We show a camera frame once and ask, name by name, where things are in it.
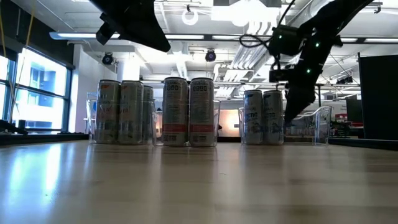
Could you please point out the black round ceiling spotlight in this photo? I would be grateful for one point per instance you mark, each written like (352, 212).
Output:
(210, 56)
(107, 59)

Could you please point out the black monitor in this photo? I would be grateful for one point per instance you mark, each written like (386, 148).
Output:
(354, 110)

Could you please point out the long ceiling light strip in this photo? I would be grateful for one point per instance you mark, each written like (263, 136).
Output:
(348, 40)
(381, 40)
(225, 37)
(71, 35)
(185, 36)

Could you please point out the black room partition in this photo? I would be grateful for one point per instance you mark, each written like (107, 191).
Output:
(379, 99)

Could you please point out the black track light row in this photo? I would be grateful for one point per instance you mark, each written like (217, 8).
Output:
(345, 80)

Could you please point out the black frame workbench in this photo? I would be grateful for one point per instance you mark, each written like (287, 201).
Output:
(335, 84)

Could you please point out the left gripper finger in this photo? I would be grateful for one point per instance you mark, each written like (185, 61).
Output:
(146, 25)

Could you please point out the large white ceiling lamp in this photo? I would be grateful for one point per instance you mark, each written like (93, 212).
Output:
(245, 12)

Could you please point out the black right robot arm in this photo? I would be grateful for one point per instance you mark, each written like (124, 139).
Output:
(339, 18)

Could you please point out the large window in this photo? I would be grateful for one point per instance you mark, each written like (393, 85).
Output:
(40, 81)

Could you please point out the Celsius Arctic Vibe can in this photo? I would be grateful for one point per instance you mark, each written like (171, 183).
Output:
(273, 116)
(253, 116)

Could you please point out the Celsius Peach Vibe can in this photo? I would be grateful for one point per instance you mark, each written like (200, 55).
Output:
(201, 112)
(175, 112)

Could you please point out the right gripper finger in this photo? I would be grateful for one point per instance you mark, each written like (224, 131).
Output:
(298, 99)

